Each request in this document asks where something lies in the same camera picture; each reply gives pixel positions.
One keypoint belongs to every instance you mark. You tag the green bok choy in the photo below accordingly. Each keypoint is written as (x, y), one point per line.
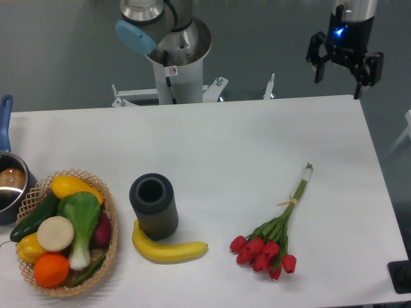
(82, 209)

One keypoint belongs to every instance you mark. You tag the dark grey ribbed vase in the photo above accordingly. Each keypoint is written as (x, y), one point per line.
(153, 201)

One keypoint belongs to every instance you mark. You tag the green bean pod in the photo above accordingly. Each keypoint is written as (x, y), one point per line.
(90, 271)

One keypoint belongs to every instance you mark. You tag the purple sweet potato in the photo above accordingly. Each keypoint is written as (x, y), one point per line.
(102, 233)

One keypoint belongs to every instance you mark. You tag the yellow bell pepper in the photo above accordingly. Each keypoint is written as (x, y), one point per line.
(29, 250)

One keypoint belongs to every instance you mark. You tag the beige round radish slice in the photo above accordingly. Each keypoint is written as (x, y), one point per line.
(55, 234)

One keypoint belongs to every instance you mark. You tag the dark green cucumber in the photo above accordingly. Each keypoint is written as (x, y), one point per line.
(30, 224)

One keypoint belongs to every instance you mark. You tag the yellow banana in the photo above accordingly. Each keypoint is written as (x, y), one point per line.
(166, 253)

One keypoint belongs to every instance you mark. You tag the white furniture frame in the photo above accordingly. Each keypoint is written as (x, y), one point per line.
(400, 139)

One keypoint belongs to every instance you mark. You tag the red tulip bouquet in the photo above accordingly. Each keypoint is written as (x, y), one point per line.
(266, 248)

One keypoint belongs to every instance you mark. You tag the blue-handled saucepan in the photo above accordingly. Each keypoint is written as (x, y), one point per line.
(16, 178)

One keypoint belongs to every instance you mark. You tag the orange fruit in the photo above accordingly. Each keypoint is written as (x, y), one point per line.
(51, 270)

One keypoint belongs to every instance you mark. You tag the yellow squash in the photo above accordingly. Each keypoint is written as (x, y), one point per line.
(65, 185)

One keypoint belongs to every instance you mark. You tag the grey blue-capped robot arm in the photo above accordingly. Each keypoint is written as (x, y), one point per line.
(346, 44)

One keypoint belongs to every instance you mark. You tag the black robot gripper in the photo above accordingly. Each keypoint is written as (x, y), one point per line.
(348, 35)

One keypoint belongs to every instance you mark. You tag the black device at table edge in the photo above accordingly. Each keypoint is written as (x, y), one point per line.
(400, 276)

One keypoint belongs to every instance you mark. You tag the woven wicker basket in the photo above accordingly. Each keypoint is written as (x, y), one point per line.
(34, 198)

